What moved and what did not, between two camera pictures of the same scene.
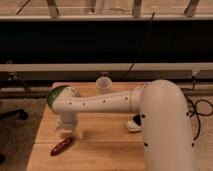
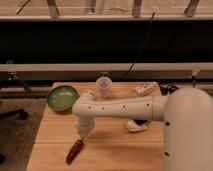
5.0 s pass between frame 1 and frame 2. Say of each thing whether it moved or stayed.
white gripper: moved
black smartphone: stayed
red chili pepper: moved
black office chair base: stayed
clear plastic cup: stayed
